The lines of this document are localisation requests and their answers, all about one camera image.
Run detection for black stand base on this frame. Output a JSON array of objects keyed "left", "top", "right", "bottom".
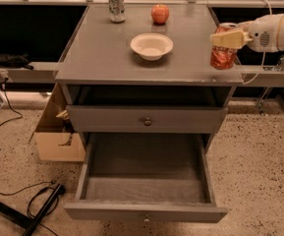
[{"left": 0, "top": 183, "right": 67, "bottom": 236}]

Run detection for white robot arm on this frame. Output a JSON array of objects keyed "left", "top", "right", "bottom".
[{"left": 210, "top": 14, "right": 284, "bottom": 53}]

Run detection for black object on rail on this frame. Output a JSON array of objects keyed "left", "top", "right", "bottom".
[{"left": 0, "top": 53, "right": 33, "bottom": 70}]

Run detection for cardboard box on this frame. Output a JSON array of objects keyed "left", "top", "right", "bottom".
[{"left": 34, "top": 85, "right": 85, "bottom": 162}]

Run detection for closed grey top drawer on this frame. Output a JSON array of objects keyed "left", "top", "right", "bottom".
[{"left": 67, "top": 105, "right": 227, "bottom": 134}]

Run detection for white hanging cable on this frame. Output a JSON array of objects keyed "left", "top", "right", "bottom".
[{"left": 242, "top": 0, "right": 273, "bottom": 87}]

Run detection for grey drawer cabinet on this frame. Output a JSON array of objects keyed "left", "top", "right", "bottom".
[{"left": 56, "top": 3, "right": 242, "bottom": 146}]

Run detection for silver green soda can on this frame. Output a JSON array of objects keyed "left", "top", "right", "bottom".
[{"left": 108, "top": 0, "right": 126, "bottom": 23}]

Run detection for black floor cable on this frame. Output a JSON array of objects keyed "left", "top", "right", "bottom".
[{"left": 0, "top": 180, "right": 61, "bottom": 236}]

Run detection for red apple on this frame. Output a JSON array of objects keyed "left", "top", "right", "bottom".
[{"left": 151, "top": 4, "right": 169, "bottom": 25}]

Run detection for white bowl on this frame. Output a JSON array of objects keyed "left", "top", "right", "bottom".
[{"left": 131, "top": 33, "right": 173, "bottom": 61}]

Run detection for red coke can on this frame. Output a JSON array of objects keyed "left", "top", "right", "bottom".
[{"left": 210, "top": 23, "right": 237, "bottom": 70}]

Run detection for black wall cable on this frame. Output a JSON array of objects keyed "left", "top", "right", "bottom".
[{"left": 0, "top": 77, "right": 24, "bottom": 137}]

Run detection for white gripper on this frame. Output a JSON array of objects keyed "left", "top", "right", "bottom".
[{"left": 210, "top": 14, "right": 284, "bottom": 52}]

